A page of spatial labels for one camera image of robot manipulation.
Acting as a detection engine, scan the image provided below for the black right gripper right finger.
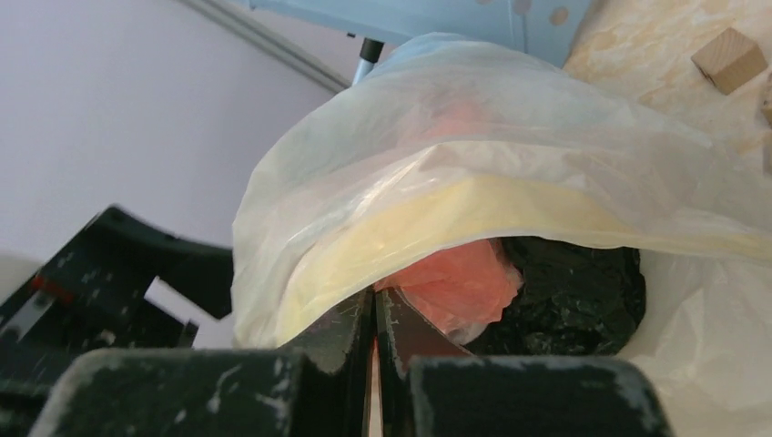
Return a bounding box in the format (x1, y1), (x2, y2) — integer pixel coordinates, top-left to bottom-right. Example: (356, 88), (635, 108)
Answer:
(374, 290), (674, 436)

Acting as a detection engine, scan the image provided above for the black trash bag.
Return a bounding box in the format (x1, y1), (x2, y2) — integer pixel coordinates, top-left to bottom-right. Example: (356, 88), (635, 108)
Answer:
(465, 237), (646, 356)

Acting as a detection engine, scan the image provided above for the plain wooden cube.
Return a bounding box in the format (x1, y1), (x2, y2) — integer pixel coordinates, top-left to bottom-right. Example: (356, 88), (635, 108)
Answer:
(691, 27), (768, 96)

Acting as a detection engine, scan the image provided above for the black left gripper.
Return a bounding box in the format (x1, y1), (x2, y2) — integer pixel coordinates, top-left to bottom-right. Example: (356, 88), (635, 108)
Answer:
(1, 206), (233, 436)

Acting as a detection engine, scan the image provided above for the large translucent white plastic bag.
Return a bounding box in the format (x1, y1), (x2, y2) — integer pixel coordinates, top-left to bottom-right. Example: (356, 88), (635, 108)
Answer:
(231, 34), (771, 436)

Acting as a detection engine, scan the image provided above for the red translucent trash bag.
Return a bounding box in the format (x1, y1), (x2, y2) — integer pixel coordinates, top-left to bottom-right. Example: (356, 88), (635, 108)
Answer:
(373, 239), (523, 345)

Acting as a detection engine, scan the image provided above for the light blue perforated music stand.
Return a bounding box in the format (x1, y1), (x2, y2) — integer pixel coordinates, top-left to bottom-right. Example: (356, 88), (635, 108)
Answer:
(247, 0), (598, 82)

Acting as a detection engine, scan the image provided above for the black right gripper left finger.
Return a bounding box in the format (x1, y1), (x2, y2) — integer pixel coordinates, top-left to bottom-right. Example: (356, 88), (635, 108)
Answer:
(31, 291), (374, 436)

